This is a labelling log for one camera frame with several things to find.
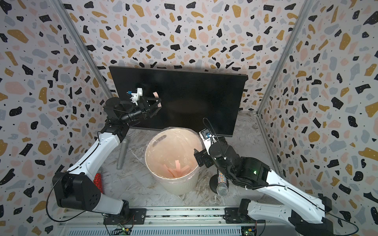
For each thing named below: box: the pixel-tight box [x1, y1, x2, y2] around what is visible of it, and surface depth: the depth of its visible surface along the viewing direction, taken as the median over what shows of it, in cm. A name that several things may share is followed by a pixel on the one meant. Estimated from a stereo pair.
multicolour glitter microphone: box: [216, 169, 229, 197], surface depth 65 cm
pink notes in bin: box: [162, 159, 190, 178], surface depth 82 cm
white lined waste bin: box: [145, 126, 203, 195], surface depth 78 cm
